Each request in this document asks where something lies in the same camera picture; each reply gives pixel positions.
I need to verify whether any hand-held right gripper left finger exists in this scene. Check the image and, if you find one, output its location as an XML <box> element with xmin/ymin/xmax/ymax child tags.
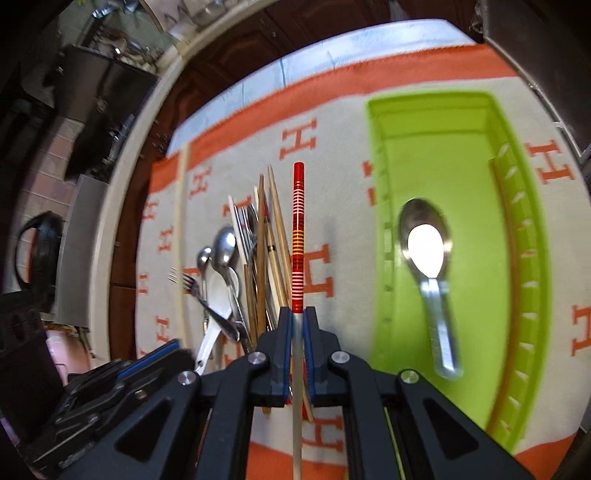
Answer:
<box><xmin>55</xmin><ymin>307</ymin><xmax>294</xmax><ymax>480</ymax></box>

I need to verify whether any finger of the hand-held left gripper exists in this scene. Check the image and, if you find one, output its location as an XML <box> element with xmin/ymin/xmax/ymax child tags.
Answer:
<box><xmin>117</xmin><ymin>338</ymin><xmax>195</xmax><ymax>384</ymax></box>
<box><xmin>65</xmin><ymin>360</ymin><xmax>139</xmax><ymax>398</ymax></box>

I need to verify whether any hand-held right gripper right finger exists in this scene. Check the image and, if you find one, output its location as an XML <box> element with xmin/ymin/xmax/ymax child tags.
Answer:
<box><xmin>304</xmin><ymin>307</ymin><xmax>536</xmax><ymax>480</ymax></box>

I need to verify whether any metal fork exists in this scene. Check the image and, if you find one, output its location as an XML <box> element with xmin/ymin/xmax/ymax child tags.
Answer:
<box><xmin>167</xmin><ymin>268</ymin><xmax>245</xmax><ymax>342</ymax></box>

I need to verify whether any brown wooden chopstick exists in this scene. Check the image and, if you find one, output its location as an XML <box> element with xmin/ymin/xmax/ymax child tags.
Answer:
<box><xmin>268</xmin><ymin>165</ymin><xmax>315</xmax><ymax>423</ymax></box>
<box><xmin>257</xmin><ymin>173</ymin><xmax>273</xmax><ymax>416</ymax></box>

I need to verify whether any red striped white chopstick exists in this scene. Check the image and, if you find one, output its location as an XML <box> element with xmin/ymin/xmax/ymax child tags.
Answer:
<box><xmin>290</xmin><ymin>161</ymin><xmax>306</xmax><ymax>480</ymax></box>

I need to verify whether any metal chopstick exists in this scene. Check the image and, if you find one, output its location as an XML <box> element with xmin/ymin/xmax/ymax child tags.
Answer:
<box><xmin>239</xmin><ymin>205</ymin><xmax>264</xmax><ymax>333</ymax></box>
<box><xmin>232</xmin><ymin>203</ymin><xmax>259</xmax><ymax>324</ymax></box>

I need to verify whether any green plastic tray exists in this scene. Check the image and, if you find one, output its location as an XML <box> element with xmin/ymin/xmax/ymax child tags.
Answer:
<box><xmin>365</xmin><ymin>90</ymin><xmax>555</xmax><ymax>455</ymax></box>

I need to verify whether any white ceramic spoon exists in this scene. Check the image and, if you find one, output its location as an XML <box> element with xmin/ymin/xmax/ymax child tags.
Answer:
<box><xmin>193</xmin><ymin>265</ymin><xmax>243</xmax><ymax>374</ymax></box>

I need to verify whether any small metal spoon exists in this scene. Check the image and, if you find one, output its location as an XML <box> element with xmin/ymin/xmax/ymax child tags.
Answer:
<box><xmin>196</xmin><ymin>246</ymin><xmax>215</xmax><ymax>335</ymax></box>

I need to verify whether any grey metal panel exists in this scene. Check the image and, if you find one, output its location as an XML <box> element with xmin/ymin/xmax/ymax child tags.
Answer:
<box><xmin>55</xmin><ymin>175</ymin><xmax>109</xmax><ymax>324</ymax></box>

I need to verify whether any orange beige printed blanket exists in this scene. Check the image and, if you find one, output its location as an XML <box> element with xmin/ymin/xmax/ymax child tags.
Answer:
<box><xmin>134</xmin><ymin>44</ymin><xmax>591</xmax><ymax>480</ymax></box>

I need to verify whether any black appliance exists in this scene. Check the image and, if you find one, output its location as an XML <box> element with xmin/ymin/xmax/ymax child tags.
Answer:
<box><xmin>44</xmin><ymin>44</ymin><xmax>160</xmax><ymax>183</ymax></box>

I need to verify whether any pile of kitchenware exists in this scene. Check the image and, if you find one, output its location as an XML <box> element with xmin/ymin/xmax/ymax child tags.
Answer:
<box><xmin>88</xmin><ymin>0</ymin><xmax>185</xmax><ymax>70</ymax></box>

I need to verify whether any black handled bag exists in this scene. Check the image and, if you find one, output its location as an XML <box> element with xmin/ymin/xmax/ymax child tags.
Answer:
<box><xmin>15</xmin><ymin>211</ymin><xmax>63</xmax><ymax>301</ymax></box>

